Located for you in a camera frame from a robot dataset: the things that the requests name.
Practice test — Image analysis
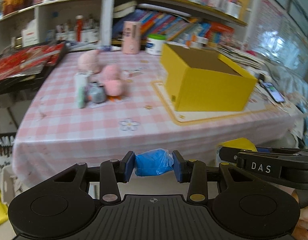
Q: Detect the blue plastic bundle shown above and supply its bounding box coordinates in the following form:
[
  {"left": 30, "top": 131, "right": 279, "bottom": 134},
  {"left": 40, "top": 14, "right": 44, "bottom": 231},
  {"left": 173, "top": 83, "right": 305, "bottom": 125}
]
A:
[{"left": 134, "top": 148, "right": 174, "bottom": 177}]

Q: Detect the yellow cardboard box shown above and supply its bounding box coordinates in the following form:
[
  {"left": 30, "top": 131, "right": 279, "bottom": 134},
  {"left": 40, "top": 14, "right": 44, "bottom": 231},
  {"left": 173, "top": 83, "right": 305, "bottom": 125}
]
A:
[{"left": 160, "top": 43, "right": 257, "bottom": 112}]

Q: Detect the smartphone on table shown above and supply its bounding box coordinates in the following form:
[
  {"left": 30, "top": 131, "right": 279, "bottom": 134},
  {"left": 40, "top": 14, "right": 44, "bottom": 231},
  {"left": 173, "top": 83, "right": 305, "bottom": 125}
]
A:
[{"left": 260, "top": 82, "right": 285, "bottom": 103}]

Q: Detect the pink checked tablecloth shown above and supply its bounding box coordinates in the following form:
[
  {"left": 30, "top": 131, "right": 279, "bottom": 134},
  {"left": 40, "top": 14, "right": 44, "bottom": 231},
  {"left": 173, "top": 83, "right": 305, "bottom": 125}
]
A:
[{"left": 12, "top": 52, "right": 302, "bottom": 187}]

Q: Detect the pink cylindrical humidifier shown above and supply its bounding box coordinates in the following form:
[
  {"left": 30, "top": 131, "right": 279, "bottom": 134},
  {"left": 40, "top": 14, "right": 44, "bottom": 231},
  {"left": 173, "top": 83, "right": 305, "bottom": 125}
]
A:
[{"left": 122, "top": 21, "right": 142, "bottom": 54}]

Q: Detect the row of colourful books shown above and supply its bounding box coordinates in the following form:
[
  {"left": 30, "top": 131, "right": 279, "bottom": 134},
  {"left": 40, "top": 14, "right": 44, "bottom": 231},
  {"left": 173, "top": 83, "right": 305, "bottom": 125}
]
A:
[{"left": 112, "top": 9, "right": 234, "bottom": 46}]

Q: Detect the white spray bottle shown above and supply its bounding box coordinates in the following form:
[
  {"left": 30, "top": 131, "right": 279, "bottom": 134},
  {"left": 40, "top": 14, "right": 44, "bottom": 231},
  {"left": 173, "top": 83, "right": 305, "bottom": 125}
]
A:
[{"left": 98, "top": 46, "right": 121, "bottom": 52}]

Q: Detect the grey blue toy camera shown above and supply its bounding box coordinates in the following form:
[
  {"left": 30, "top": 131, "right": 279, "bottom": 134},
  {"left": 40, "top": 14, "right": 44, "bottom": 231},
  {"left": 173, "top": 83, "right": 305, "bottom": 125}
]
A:
[{"left": 86, "top": 82, "right": 107, "bottom": 104}]

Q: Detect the white jar green lid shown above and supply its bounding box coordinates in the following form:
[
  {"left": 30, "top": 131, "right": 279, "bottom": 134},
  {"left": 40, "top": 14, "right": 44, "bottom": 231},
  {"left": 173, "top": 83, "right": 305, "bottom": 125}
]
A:
[{"left": 145, "top": 34, "right": 166, "bottom": 56}]

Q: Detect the black Yamaha keyboard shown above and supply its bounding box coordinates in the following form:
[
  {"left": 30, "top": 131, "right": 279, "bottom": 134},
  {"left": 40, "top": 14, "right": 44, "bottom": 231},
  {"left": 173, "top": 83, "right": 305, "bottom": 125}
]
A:
[{"left": 0, "top": 42, "right": 69, "bottom": 156}]

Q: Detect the white drinking straws box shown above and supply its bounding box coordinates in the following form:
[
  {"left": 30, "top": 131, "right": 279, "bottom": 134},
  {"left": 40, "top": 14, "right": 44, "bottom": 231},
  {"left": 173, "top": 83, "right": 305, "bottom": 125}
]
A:
[{"left": 21, "top": 19, "right": 39, "bottom": 47}]

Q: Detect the person's right hand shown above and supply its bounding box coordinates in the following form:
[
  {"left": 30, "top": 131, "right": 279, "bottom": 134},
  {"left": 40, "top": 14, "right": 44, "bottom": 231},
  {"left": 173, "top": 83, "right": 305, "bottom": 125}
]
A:
[{"left": 291, "top": 189, "right": 308, "bottom": 240}]

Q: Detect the pink plush duck toy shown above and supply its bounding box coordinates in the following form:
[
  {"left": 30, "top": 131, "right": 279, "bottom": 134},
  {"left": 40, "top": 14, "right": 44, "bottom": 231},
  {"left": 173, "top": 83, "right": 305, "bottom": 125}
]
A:
[{"left": 101, "top": 64, "right": 125, "bottom": 101}]

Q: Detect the mint green hair brush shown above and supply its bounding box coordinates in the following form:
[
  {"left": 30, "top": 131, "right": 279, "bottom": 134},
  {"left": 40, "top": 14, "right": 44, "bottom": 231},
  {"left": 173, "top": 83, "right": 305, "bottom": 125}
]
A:
[{"left": 76, "top": 86, "right": 86, "bottom": 109}]

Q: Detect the white cubby shelf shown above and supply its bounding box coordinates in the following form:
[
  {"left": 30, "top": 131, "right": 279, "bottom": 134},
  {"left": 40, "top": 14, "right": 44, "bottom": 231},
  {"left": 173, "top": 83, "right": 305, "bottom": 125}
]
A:
[{"left": 0, "top": 0, "right": 107, "bottom": 54}]

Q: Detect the red tassel doll ornament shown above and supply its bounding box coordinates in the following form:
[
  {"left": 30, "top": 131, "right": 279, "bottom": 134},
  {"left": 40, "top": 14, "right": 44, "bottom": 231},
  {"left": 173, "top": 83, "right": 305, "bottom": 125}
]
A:
[{"left": 75, "top": 15, "right": 83, "bottom": 42}]

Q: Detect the red foil decoration bag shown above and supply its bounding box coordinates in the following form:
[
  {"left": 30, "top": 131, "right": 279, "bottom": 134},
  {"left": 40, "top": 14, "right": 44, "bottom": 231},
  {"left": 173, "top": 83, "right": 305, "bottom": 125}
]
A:
[{"left": 0, "top": 42, "right": 66, "bottom": 81}]

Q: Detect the white wall charger plug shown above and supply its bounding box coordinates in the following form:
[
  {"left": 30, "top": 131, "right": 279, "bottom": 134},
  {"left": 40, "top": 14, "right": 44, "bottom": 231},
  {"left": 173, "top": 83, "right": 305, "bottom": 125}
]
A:
[{"left": 74, "top": 72, "right": 91, "bottom": 93}]

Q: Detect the white pen holder pot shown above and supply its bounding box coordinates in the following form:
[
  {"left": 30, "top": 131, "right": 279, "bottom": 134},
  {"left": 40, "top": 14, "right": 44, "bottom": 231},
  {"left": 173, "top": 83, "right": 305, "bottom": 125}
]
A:
[{"left": 81, "top": 28, "right": 99, "bottom": 43}]

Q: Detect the pale pink plush toy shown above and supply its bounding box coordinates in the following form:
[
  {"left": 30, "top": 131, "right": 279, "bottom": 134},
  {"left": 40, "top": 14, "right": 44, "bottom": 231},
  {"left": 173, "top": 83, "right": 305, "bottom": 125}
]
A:
[{"left": 78, "top": 49, "right": 101, "bottom": 74}]

